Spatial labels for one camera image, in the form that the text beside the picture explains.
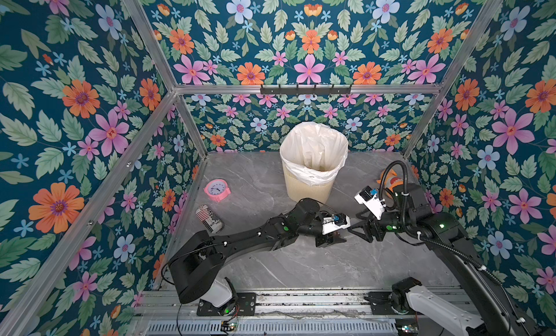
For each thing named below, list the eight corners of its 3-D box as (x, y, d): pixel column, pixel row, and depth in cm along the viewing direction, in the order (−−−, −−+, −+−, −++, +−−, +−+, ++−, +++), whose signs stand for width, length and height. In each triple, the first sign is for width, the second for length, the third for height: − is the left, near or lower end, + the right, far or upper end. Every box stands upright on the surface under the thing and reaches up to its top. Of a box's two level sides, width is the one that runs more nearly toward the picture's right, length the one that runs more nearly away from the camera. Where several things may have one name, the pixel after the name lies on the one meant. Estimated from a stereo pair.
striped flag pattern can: (195, 213, 98) (192, 209, 95) (206, 206, 101) (204, 202, 98) (214, 237, 91) (211, 233, 88) (225, 228, 93) (223, 225, 91)
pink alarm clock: (202, 190, 106) (200, 187, 104) (218, 178, 111) (217, 174, 109) (217, 204, 101) (215, 200, 99) (233, 190, 106) (232, 187, 104)
